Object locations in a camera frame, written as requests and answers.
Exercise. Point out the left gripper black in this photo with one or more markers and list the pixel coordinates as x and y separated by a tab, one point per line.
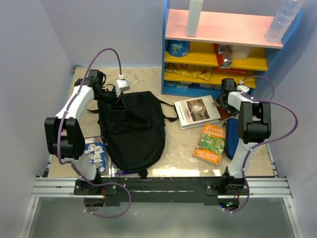
115	96

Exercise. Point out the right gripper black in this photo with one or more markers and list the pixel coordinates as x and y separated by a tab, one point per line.
229	108

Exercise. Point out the black student backpack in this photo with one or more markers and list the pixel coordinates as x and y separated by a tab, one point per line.
133	130

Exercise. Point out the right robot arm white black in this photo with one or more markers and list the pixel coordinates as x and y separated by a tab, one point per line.
253	128

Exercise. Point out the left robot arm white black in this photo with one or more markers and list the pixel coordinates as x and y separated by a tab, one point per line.
64	136

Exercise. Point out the yellow chips bag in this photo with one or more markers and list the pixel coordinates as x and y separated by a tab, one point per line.
189	70

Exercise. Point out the brown leather wallet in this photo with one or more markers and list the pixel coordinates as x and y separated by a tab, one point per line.
223	113

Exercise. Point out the red flat packet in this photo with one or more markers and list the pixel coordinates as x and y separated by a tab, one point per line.
231	70

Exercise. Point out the white coffee cover book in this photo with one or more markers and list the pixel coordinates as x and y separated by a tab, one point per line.
196	112

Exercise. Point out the blue pencil case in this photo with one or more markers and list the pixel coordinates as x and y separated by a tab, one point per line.
231	140

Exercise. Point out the orange treehouse book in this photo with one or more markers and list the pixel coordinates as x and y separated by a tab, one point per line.
211	144

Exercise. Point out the white plastic tub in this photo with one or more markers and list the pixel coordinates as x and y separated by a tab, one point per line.
240	52

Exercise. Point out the blue cartoon book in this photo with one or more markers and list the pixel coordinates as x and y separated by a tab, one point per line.
96	152

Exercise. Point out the colourful wooden shelf unit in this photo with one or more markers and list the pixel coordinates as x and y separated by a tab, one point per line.
230	29

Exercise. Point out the blue round tin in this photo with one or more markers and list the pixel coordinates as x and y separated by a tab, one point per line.
178	48

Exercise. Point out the purple book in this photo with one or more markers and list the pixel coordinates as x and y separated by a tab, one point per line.
116	172

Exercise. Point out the white tall bottle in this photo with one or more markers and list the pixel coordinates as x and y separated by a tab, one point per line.
194	12

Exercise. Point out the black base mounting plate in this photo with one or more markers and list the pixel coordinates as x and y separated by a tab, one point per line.
206	190

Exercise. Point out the clear plastic water bottle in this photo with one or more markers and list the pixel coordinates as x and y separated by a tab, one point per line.
282	20

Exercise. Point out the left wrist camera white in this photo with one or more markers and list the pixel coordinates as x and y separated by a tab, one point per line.
121	86

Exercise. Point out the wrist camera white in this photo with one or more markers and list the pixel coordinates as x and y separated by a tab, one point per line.
121	86
243	88

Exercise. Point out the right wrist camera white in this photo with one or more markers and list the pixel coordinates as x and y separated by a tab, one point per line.
243	88

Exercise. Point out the aluminium rail frame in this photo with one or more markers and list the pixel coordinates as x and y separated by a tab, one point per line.
55	212

